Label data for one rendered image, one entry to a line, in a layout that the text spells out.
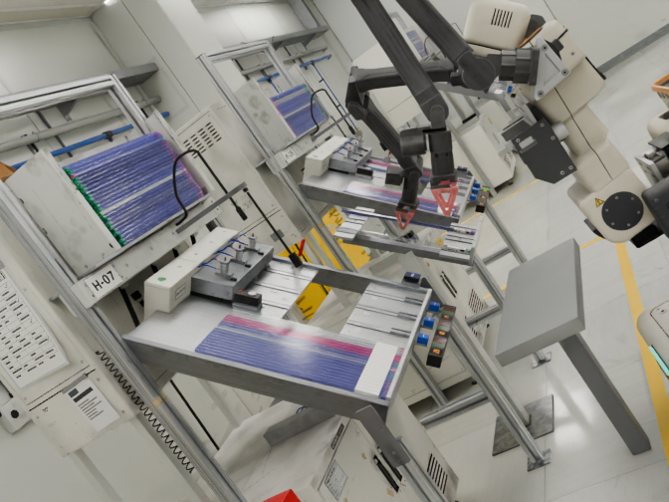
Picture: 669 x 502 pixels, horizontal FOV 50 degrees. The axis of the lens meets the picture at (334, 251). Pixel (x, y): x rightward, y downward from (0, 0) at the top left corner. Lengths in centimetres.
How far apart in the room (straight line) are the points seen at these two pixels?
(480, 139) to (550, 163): 467
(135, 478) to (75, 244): 198
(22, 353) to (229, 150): 148
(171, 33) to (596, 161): 394
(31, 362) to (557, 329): 140
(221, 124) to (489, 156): 379
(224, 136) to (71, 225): 136
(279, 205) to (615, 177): 167
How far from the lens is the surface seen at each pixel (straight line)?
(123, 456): 379
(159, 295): 205
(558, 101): 196
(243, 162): 322
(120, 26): 561
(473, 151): 661
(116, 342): 191
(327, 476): 200
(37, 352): 211
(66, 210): 200
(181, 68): 541
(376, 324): 209
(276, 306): 212
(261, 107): 325
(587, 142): 200
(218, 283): 211
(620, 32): 957
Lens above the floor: 133
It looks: 8 degrees down
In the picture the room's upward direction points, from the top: 35 degrees counter-clockwise
